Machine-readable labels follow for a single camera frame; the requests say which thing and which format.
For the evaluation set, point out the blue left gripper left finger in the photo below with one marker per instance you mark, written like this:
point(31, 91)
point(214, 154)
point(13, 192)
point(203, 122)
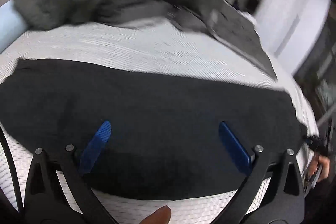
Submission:
point(95, 146)

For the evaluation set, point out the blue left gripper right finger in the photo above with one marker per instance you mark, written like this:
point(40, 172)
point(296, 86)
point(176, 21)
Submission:
point(239, 155)

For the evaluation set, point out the black pants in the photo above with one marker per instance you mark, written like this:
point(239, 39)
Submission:
point(165, 143)

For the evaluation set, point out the dark shelving unit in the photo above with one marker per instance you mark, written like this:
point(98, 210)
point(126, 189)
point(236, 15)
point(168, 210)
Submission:
point(316, 76)

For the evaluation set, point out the light blue pillow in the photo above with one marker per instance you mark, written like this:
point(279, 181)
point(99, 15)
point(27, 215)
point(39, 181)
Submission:
point(12, 25)

